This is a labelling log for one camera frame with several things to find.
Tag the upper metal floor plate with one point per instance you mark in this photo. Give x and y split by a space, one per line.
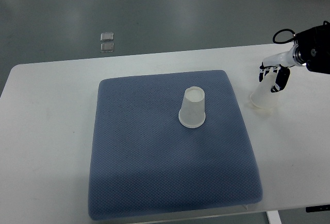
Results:
107 36

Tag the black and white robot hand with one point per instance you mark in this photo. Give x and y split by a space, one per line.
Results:
279 64

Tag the white paper cup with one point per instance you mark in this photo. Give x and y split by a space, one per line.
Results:
262 97
192 111

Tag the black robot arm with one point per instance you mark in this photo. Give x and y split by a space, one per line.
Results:
313 45

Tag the blue grey mesh cushion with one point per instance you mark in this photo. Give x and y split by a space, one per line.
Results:
144 161

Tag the black table bracket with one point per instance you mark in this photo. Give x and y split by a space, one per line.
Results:
319 208

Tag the white table leg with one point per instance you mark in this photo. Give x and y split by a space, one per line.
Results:
273 217

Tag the white paper cup on cushion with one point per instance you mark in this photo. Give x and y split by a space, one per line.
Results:
192 111

